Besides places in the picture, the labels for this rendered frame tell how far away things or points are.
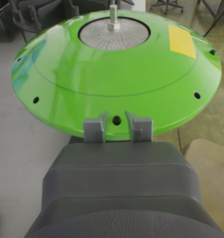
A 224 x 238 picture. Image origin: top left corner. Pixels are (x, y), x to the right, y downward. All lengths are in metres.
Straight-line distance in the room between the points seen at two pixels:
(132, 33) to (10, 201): 0.32
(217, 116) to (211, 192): 1.18
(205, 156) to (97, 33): 0.59
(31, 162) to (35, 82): 0.17
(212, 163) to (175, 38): 0.54
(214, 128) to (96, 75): 1.54
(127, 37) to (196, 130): 1.40
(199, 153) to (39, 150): 0.56
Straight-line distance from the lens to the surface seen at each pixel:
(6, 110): 0.47
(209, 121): 1.71
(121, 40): 0.25
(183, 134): 1.53
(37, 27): 0.56
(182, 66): 0.23
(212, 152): 0.74
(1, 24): 0.72
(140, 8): 0.91
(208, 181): 0.69
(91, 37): 0.26
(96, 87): 0.19
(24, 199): 0.33
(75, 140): 0.34
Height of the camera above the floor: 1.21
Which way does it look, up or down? 52 degrees down
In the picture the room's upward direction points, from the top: 3 degrees counter-clockwise
